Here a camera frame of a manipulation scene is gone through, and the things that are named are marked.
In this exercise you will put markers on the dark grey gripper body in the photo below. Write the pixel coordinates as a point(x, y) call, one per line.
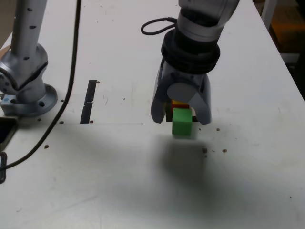
point(183, 77)

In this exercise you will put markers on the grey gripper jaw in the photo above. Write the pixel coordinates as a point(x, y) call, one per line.
point(158, 105)
point(181, 91)

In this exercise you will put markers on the red cube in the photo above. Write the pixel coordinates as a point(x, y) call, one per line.
point(184, 106)

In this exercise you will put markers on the green cube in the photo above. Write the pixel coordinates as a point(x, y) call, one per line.
point(182, 124)

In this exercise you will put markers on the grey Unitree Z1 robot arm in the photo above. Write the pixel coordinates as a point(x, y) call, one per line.
point(26, 28)

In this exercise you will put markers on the black tape square outline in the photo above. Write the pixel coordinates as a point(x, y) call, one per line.
point(168, 117)

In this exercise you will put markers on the black tape strip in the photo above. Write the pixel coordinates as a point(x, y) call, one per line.
point(89, 95)

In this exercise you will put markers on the yellow brown box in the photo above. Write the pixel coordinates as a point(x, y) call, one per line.
point(288, 28)

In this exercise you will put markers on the grey box with blue label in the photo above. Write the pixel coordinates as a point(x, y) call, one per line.
point(8, 106)

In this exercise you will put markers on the dark flat device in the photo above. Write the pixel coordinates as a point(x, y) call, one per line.
point(4, 131)

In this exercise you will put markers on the white post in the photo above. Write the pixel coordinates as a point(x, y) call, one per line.
point(267, 12)

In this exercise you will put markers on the black clamp frame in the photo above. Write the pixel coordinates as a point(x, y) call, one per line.
point(5, 167)

